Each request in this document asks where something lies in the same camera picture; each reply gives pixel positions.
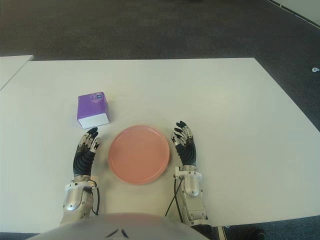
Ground purple tissue box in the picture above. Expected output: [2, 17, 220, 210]
[76, 91, 111, 130]

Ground white side table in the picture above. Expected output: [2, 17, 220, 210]
[0, 54, 35, 91]

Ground black shoe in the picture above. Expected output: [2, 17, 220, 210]
[228, 226, 266, 240]

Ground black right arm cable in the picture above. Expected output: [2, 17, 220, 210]
[163, 174, 183, 221]

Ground white floor edge strip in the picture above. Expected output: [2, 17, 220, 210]
[266, 0, 320, 27]

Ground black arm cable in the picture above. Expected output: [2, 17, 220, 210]
[89, 176, 101, 216]
[163, 174, 183, 221]

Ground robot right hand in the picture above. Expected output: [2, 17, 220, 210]
[170, 119, 198, 168]

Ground pink round plate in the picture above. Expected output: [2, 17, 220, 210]
[107, 124, 172, 186]

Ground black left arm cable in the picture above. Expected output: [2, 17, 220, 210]
[89, 176, 101, 216]

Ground grey robot torso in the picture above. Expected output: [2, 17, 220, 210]
[24, 212, 221, 240]

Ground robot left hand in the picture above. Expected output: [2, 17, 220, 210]
[71, 126, 103, 179]

